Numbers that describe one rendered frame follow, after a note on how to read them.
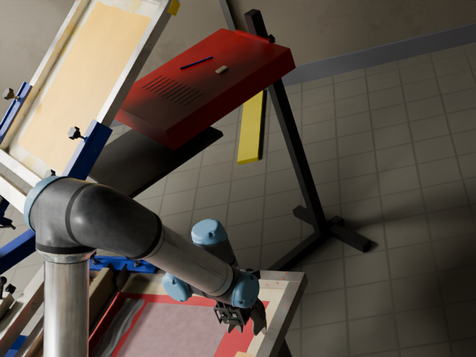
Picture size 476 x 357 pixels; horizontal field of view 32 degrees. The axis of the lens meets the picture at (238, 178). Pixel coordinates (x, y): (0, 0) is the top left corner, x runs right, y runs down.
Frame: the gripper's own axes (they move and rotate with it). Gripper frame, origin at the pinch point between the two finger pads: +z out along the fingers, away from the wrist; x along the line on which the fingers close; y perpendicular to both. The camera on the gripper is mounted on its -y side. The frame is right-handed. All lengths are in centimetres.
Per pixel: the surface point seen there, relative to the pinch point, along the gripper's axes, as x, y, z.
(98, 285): -57, -14, 2
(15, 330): -80, 2, 7
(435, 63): -29, -307, 106
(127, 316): -49, -11, 12
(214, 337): -17.9, -6.3, 12.6
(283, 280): -3.1, -25.9, 8.9
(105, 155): -104, -93, 13
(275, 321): -0.1, -10.7, 9.0
